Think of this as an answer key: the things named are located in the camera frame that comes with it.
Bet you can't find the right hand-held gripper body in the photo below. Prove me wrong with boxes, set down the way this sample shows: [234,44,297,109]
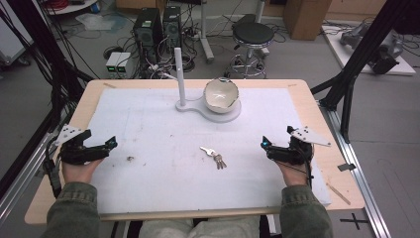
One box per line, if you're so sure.
[266,125,332,166]

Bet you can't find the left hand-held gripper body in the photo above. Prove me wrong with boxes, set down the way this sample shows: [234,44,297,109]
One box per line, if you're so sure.
[53,124,110,166]

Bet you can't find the bunch of metal keys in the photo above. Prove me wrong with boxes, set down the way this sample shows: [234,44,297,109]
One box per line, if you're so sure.
[199,146,229,171]

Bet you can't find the person's left hand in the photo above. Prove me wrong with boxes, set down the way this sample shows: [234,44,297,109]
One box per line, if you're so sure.
[60,158,104,184]

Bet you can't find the person's right hand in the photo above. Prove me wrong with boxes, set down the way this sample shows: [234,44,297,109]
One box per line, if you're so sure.
[275,158,314,187]

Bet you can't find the black tape piece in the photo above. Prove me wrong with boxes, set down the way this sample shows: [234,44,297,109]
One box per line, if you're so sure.
[337,162,358,173]

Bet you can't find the thin wooden stick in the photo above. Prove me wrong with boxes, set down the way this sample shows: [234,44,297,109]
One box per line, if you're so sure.
[326,182,353,206]

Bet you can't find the white foam mat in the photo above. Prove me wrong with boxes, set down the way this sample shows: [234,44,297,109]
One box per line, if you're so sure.
[86,86,332,216]

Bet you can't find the white power supply unit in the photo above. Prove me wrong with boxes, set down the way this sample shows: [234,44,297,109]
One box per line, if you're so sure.
[105,51,123,79]
[116,52,133,79]

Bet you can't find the person's legs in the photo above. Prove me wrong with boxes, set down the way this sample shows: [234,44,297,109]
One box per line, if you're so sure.
[138,215,263,238]

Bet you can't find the black round stool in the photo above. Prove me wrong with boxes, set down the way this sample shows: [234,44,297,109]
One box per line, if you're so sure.
[223,21,276,80]

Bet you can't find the large black computer tower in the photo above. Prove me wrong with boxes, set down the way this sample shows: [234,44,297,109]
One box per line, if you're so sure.
[133,7,164,65]

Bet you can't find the white table leg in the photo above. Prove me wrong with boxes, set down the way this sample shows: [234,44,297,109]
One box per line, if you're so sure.
[197,0,216,64]

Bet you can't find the small black computer tower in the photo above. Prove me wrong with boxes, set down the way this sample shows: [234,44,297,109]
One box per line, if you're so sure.
[161,5,183,51]

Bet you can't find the white board with devices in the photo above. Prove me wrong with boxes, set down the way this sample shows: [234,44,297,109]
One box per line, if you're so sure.
[320,20,418,77]

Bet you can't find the cardboard box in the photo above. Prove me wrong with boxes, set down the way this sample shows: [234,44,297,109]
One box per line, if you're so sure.
[282,0,334,42]

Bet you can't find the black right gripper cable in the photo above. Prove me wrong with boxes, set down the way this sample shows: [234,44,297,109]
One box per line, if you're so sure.
[280,145,315,190]

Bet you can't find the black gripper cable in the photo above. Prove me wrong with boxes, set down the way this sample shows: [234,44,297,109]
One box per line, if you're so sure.
[43,137,64,200]
[280,145,315,190]

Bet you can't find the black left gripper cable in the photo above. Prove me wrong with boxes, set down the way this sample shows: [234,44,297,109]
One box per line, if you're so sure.
[43,137,64,200]

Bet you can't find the aluminium rail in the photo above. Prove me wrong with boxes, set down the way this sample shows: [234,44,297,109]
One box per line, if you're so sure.
[0,130,58,226]
[318,98,394,238]

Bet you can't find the white stand with post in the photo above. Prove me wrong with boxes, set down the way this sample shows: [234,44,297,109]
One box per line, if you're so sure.
[173,47,243,124]

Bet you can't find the black metal frame strut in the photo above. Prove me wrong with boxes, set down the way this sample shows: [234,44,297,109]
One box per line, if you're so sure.
[310,0,415,145]
[0,0,97,199]

